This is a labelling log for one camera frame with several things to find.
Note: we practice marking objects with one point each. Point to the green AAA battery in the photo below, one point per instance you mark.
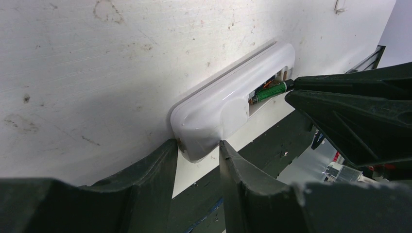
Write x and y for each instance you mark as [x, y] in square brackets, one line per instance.
[273, 91]

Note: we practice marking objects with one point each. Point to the white battery cover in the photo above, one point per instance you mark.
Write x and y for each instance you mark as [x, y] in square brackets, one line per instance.
[339, 6]

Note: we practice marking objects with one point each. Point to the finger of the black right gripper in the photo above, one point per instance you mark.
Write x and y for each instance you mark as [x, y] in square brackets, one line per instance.
[392, 83]
[365, 130]

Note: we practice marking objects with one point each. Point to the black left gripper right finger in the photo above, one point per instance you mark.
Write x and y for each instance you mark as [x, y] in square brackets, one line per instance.
[355, 207]

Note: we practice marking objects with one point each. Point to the white remote control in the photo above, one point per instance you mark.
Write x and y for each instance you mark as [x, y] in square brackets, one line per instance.
[222, 107]

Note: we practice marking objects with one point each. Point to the aluminium table frame rail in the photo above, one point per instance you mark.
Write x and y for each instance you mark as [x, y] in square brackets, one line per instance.
[370, 62]

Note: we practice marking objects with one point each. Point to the black orange AAA battery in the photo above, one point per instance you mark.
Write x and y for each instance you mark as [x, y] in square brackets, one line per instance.
[269, 83]

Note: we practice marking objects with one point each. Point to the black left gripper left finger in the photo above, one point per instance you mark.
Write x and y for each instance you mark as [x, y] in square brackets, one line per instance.
[135, 200]

